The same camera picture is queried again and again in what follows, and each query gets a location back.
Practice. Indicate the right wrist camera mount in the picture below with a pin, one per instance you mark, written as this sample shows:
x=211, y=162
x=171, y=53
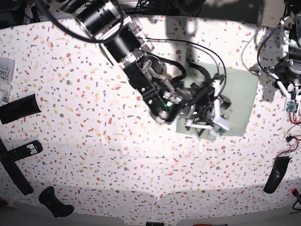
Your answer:
x=211, y=118

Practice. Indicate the black cylinder speaker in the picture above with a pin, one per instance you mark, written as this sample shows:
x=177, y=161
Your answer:
x=18, y=109

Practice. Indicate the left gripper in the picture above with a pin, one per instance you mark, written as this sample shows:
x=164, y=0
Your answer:
x=289, y=71

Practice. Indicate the black curved handle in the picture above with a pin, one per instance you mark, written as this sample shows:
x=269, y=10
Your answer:
x=50, y=201
x=277, y=174

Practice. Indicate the red handled screwdriver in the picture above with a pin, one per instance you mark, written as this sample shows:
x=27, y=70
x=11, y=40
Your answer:
x=210, y=225

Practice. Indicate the long black bar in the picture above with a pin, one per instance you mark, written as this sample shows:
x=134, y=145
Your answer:
x=14, y=172

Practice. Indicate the black curved handle right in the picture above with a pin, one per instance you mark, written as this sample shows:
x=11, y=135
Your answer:
x=277, y=174

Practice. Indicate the black curved handle left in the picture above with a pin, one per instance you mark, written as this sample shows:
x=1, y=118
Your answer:
x=50, y=201

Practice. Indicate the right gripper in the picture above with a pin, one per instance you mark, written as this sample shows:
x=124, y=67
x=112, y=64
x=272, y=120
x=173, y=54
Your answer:
x=197, y=99

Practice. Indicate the light green T-shirt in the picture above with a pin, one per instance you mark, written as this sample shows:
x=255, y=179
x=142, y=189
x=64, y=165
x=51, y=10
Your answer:
x=240, y=89

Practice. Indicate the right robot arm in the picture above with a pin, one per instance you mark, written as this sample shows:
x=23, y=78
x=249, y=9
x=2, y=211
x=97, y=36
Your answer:
x=122, y=41

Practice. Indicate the black TV remote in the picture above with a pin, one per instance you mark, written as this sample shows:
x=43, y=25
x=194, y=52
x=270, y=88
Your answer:
x=24, y=151

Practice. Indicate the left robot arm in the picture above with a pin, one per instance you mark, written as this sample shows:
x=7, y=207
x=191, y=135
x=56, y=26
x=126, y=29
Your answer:
x=290, y=30

